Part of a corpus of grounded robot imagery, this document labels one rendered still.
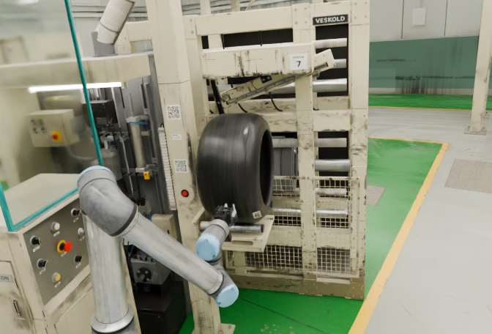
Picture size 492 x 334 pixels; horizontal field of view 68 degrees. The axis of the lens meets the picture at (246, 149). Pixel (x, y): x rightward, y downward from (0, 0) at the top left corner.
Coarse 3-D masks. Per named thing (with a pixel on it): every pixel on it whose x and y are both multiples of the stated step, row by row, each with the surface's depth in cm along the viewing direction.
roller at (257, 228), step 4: (200, 224) 196; (204, 224) 194; (208, 224) 194; (236, 224) 191; (240, 224) 190; (244, 224) 190; (248, 224) 189; (252, 224) 189; (256, 224) 189; (260, 224) 188; (200, 228) 196; (204, 228) 194; (232, 228) 190; (236, 228) 190; (240, 228) 189; (244, 228) 189; (248, 228) 188; (252, 228) 188; (256, 228) 187; (260, 228) 187; (256, 232) 189; (260, 232) 188
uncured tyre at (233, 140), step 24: (216, 120) 183; (240, 120) 180; (264, 120) 191; (216, 144) 172; (240, 144) 169; (264, 144) 217; (216, 168) 170; (240, 168) 167; (264, 168) 221; (216, 192) 171; (240, 192) 168; (264, 192) 215; (240, 216) 178; (264, 216) 192
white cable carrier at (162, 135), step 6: (162, 126) 196; (162, 138) 194; (162, 144) 195; (168, 156) 198; (168, 162) 198; (168, 168) 198; (168, 174) 200; (168, 180) 201; (168, 186) 203; (168, 192) 203; (174, 198) 204; (174, 204) 205
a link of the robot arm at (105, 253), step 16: (80, 176) 118; (96, 176) 112; (112, 176) 118; (80, 192) 109; (96, 240) 118; (112, 240) 120; (96, 256) 120; (112, 256) 122; (96, 272) 122; (112, 272) 123; (96, 288) 125; (112, 288) 125; (96, 304) 127; (112, 304) 127; (128, 304) 139; (96, 320) 130; (112, 320) 129; (128, 320) 132
